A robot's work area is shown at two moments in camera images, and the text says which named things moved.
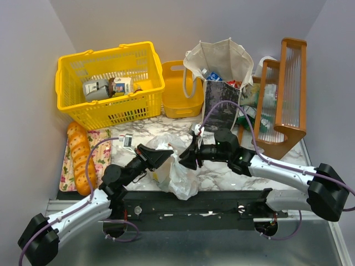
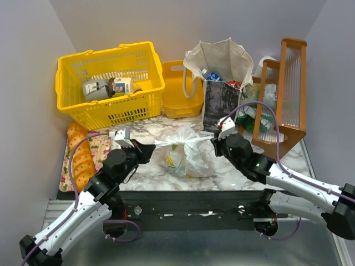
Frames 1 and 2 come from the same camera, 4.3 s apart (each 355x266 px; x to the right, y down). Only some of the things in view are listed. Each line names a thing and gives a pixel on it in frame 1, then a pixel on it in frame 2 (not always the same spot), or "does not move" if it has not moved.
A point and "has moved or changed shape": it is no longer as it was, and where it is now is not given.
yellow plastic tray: (176, 105) does not move
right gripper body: (196, 154) to (218, 142)
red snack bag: (235, 83) does not move
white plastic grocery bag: (174, 177) has moved or changed shape
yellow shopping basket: (137, 60) does not move
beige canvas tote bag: (229, 59) does not move
